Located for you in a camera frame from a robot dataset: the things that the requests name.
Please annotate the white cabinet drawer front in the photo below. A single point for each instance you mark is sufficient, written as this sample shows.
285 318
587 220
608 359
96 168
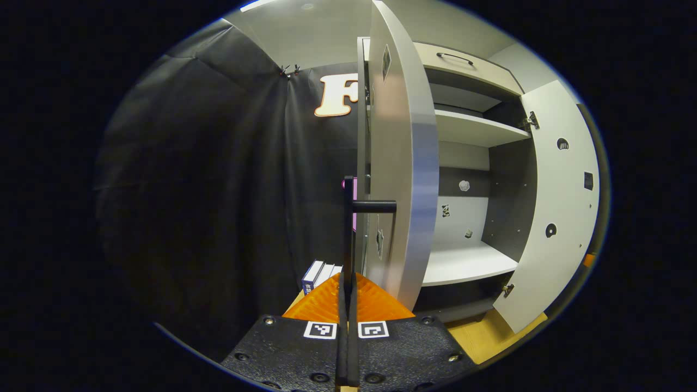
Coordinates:
479 73

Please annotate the blue and white box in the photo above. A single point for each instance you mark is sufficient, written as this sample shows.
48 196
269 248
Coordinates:
325 274
311 277
336 270

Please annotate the white double-door shoe cabinet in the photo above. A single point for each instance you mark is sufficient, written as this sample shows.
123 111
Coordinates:
509 190

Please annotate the white cabinet shelf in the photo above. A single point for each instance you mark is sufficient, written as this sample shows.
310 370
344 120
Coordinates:
474 130
468 264

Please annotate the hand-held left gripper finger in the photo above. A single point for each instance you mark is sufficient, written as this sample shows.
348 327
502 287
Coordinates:
342 354
354 354

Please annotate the black backdrop cloth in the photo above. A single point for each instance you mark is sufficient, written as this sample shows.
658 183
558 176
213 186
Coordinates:
190 190

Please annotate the white door with camera sticker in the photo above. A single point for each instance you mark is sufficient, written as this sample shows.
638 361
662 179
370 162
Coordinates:
403 163

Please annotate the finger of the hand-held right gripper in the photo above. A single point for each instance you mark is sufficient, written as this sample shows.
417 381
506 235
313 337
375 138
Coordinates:
588 260

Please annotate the white door with headphone sticker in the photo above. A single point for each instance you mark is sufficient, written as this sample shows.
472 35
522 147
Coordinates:
566 218

